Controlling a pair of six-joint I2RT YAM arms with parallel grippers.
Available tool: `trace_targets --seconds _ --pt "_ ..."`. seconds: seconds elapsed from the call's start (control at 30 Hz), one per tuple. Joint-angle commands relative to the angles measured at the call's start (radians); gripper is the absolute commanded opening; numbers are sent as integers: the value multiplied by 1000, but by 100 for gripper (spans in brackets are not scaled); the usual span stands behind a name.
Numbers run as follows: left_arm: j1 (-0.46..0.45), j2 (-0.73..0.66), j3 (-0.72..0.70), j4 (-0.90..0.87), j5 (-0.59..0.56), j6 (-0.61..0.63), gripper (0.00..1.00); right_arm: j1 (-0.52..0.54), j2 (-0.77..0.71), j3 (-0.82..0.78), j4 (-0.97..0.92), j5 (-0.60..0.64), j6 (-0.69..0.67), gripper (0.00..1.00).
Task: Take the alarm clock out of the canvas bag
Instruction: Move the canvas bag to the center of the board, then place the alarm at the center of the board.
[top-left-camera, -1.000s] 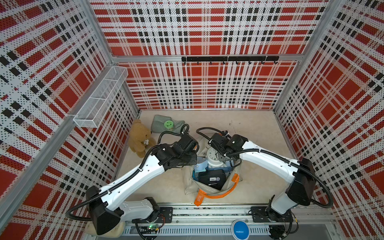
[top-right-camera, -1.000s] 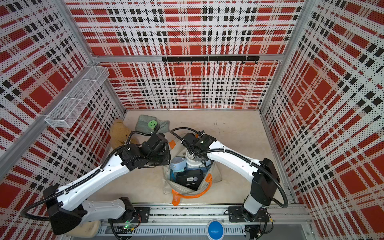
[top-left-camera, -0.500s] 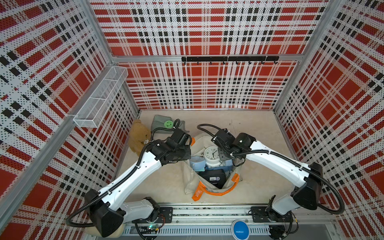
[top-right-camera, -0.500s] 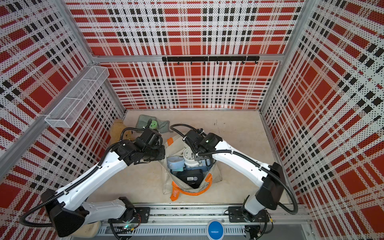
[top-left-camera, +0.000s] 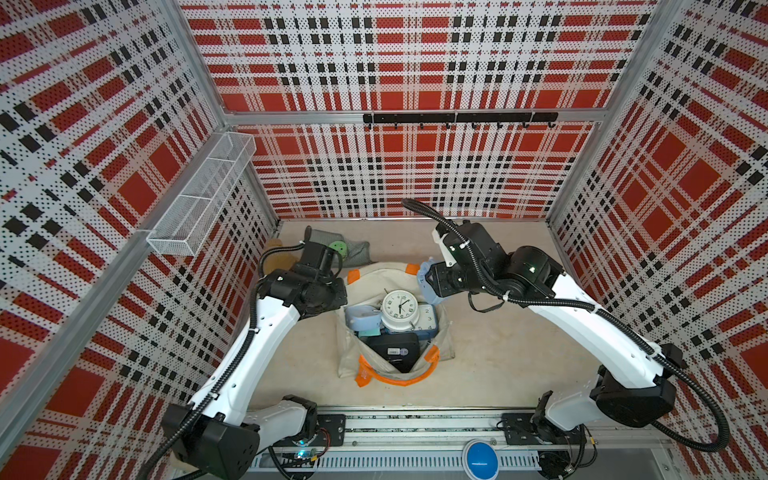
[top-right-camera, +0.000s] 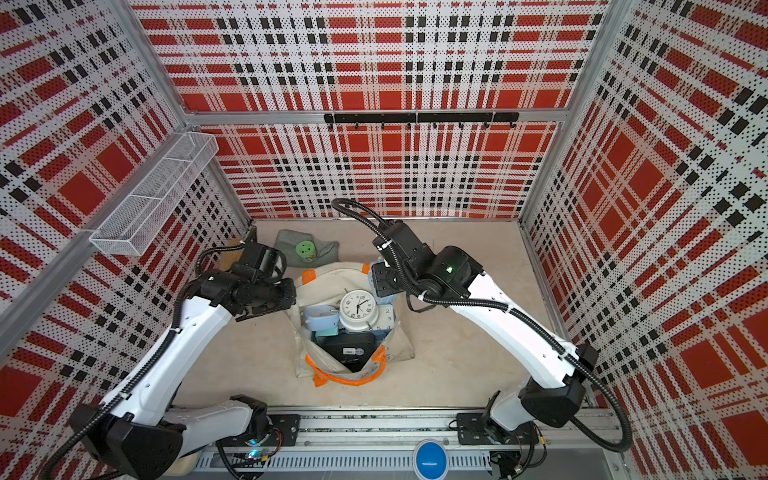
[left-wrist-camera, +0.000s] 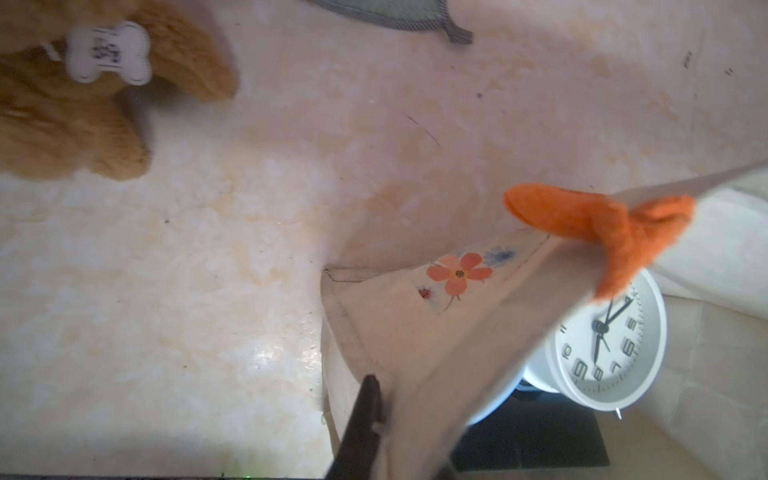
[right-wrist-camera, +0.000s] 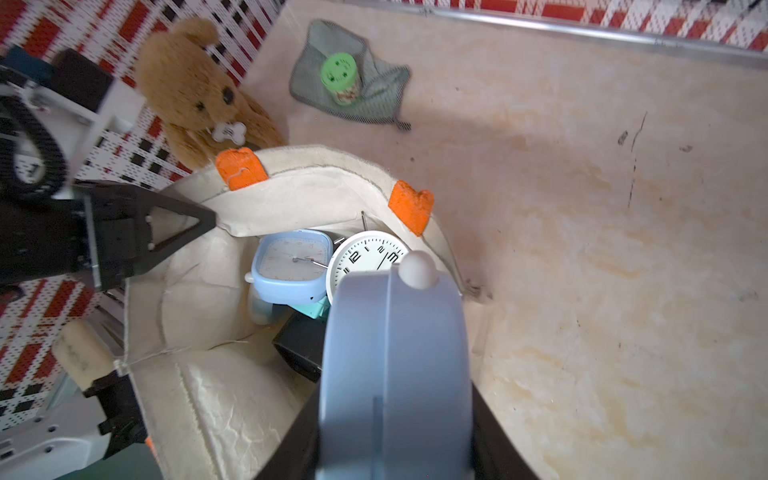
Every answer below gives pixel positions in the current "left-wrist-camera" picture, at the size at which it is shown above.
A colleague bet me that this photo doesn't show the green knitted cloth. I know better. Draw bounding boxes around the green knitted cloth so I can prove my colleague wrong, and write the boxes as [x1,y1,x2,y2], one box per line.
[311,0,474,45]

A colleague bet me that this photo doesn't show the cream canvas tote bag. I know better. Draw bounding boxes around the cream canvas tote bag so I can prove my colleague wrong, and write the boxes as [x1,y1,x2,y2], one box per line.
[321,162,767,479]

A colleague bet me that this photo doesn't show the brown plush dog toy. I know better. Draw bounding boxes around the brown plush dog toy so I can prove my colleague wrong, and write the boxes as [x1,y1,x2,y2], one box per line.
[1,1,238,181]

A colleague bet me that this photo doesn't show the black rectangular alarm clock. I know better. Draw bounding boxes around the black rectangular alarm clock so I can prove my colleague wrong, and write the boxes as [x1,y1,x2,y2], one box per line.
[451,391,610,472]

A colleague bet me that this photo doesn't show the white round alarm clock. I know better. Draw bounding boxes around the white round alarm clock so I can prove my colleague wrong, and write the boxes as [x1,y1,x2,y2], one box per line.
[523,269,668,412]

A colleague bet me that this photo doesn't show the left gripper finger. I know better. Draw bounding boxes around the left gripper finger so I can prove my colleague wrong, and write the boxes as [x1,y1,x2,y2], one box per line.
[325,375,383,480]

